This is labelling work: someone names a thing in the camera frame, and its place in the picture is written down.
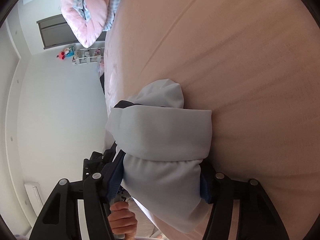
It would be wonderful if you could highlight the grey door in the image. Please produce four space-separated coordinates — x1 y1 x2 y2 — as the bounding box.
37 14 107 50

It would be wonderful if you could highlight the white shelf rack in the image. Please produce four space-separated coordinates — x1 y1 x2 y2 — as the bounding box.
72 47 105 65

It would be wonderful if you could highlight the folded pink checked quilt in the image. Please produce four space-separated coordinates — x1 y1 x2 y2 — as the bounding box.
60 0 130 48

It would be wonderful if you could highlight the white T-shirt navy trim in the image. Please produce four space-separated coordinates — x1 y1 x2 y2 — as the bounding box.
105 79 213 234

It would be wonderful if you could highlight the blue red plush toy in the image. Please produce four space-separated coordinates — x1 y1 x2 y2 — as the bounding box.
57 45 76 61

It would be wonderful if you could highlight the person's left hand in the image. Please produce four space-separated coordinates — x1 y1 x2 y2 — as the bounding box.
108 201 138 238

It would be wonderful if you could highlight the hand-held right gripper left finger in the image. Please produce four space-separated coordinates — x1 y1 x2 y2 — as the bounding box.
29 149 126 240

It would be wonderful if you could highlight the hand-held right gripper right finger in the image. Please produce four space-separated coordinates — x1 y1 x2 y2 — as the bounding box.
199 160 290 240

